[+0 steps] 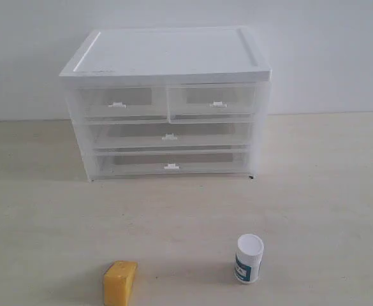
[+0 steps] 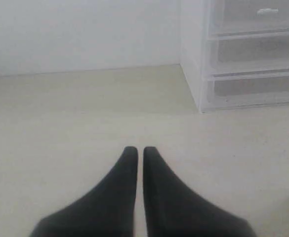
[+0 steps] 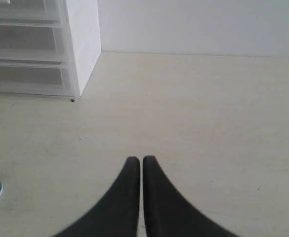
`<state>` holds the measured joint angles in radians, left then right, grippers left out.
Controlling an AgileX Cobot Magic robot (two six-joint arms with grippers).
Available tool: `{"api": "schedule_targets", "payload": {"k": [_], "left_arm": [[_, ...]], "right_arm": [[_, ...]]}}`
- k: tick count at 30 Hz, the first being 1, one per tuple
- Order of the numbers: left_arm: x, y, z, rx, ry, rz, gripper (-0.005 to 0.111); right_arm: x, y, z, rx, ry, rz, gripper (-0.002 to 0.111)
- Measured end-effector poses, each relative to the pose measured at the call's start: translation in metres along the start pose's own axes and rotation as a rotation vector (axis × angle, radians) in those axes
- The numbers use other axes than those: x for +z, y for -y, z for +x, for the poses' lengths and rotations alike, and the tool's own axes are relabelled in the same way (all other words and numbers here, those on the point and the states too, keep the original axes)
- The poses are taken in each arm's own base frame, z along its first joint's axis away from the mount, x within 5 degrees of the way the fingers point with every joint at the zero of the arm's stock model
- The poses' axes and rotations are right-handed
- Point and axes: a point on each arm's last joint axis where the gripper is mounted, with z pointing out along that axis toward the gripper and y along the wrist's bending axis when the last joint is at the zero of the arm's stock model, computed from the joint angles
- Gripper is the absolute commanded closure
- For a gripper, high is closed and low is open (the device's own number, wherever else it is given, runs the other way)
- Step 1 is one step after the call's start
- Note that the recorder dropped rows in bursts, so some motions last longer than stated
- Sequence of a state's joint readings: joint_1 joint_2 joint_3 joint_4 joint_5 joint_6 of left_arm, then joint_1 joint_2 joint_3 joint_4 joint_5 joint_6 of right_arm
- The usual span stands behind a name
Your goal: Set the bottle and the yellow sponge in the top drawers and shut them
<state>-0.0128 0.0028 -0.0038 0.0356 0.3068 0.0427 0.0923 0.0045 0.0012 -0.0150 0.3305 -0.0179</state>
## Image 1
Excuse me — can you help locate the white pill bottle blue label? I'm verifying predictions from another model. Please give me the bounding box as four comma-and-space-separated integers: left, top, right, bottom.
234, 233, 265, 284

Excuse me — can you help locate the yellow cheese wedge block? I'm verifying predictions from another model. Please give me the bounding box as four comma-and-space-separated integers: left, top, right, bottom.
103, 261, 138, 306

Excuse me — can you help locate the clear bottom wide drawer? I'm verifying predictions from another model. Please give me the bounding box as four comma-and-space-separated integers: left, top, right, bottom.
91, 150, 252, 179

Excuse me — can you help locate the clear wide drawer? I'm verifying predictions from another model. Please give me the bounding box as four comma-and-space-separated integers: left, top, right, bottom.
91, 150, 252, 179
89, 123, 251, 149

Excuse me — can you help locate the clear middle wide drawer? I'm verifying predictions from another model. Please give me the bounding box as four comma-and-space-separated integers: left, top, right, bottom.
89, 123, 251, 149

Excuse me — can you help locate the white plastic drawer cabinet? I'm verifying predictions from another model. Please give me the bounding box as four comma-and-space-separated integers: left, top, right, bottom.
59, 26, 272, 181

